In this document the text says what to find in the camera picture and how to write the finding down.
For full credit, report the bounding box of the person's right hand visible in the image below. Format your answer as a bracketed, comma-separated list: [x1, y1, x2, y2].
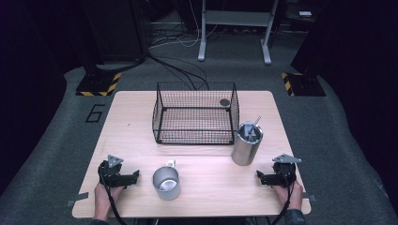
[272, 181, 304, 211]

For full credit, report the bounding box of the black cabinet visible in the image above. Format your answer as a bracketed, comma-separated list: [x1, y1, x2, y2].
[79, 0, 149, 65]

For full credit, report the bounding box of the black striped stand base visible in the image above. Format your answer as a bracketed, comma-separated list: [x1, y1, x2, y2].
[75, 70, 122, 98]
[280, 71, 327, 98]

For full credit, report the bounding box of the tall steel tumbler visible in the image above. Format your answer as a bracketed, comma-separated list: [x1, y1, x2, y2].
[230, 122, 265, 167]

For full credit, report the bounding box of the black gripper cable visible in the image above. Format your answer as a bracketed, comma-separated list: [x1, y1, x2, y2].
[270, 168, 297, 225]
[98, 160, 129, 225]

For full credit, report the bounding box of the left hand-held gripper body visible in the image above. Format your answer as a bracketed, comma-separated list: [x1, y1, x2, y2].
[98, 154, 127, 188]

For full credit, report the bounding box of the black wire mesh basket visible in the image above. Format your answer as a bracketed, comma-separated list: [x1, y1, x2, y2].
[151, 81, 240, 145]

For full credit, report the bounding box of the bundle of floor cables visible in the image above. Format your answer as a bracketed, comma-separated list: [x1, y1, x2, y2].
[146, 0, 220, 92]

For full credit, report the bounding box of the person's left hand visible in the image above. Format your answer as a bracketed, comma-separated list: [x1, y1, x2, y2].
[94, 182, 125, 218]

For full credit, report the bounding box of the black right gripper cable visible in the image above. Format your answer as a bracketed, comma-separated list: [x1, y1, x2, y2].
[270, 168, 297, 225]

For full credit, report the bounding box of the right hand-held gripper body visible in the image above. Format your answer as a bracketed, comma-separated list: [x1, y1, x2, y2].
[270, 153, 303, 188]

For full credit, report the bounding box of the white metal stand frame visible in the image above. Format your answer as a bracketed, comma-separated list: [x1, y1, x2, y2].
[197, 0, 280, 66]

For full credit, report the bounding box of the metal mug with handle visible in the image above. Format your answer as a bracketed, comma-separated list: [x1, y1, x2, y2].
[151, 159, 182, 202]

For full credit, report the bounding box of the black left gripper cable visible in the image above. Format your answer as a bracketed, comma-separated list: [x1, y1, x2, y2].
[98, 160, 129, 225]

